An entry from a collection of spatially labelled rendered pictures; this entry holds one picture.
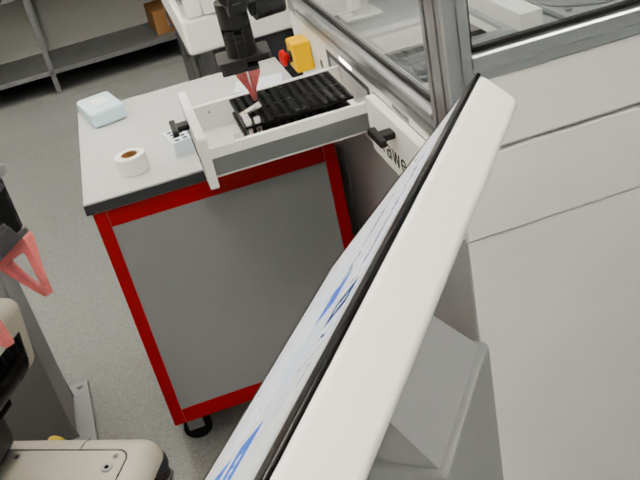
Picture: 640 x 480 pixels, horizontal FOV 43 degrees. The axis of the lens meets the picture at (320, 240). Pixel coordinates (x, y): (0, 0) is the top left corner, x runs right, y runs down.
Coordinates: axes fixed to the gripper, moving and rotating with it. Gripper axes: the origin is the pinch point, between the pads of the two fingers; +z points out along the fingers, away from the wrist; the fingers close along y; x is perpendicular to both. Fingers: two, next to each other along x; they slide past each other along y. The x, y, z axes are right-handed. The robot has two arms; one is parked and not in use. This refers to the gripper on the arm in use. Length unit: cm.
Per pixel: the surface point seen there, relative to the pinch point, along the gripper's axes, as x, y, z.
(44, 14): -399, 102, 84
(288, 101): -1.6, -6.5, 3.8
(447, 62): 49, -25, -19
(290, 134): 9.5, -4.4, 5.4
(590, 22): 47, -46, -18
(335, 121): 8.8, -13.7, 5.7
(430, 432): 107, -2, -17
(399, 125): 29.4, -21.2, -1.0
